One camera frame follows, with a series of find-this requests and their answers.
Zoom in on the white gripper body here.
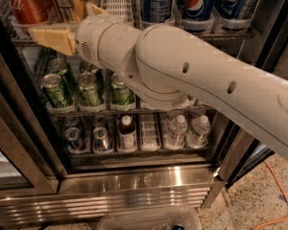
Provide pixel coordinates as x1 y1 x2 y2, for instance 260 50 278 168
75 13 126 69

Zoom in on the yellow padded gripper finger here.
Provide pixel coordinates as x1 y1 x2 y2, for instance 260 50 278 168
29 28 76 56
85 2 107 15

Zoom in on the orange gold soda can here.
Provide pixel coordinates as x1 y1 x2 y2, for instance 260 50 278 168
55 0 85 24

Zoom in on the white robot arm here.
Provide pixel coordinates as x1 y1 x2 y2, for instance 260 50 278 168
29 13 288 161

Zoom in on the green can back left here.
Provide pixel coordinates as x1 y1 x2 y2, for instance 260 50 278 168
47 57 77 96

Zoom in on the green can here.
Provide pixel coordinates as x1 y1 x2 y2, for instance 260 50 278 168
47 57 77 96
77 73 104 107
111 74 135 105
80 61 103 81
41 74 73 108

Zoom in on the red cola can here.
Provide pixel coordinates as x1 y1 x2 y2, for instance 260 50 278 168
8 0 52 25

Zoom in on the green can front left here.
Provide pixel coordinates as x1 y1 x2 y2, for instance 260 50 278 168
41 74 73 108

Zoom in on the blue can label side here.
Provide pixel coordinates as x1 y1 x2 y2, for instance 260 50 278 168
140 0 173 28

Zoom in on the silver blue can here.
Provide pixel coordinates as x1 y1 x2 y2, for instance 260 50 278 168
92 115 108 128
93 126 111 153
64 116 82 128
64 127 84 151

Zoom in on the silver blue can back left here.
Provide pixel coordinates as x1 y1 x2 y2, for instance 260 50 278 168
64 116 82 128

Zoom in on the blue pepsi can middle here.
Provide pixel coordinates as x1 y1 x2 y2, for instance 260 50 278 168
181 0 215 34

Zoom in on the silver blue can front left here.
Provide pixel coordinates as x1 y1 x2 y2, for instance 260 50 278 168
64 127 84 151

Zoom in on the stainless steel fridge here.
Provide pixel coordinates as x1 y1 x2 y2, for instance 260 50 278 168
0 0 288 226

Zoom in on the empty white tray bottom shelf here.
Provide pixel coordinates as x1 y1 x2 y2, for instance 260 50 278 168
139 113 161 151

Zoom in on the fridge glass door left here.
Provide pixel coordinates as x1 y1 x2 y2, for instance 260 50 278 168
0 77 60 199

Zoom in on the fridge sliding door right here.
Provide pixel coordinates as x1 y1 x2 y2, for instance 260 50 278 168
226 129 275 189

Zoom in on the dark drink bottle white cap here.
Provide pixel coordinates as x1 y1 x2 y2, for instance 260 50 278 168
118 115 137 152

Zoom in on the clear water bottle left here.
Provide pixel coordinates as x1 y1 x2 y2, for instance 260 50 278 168
166 115 188 150

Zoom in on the clear water bottle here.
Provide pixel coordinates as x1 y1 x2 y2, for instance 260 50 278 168
166 115 188 150
186 115 210 149

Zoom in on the clear water bottle right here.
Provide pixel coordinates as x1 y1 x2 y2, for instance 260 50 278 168
186 115 210 149

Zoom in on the clear plastic bin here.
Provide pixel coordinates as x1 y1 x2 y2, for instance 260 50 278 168
97 206 203 230

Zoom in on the orange power cable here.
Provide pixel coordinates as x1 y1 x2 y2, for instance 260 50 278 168
252 160 288 230

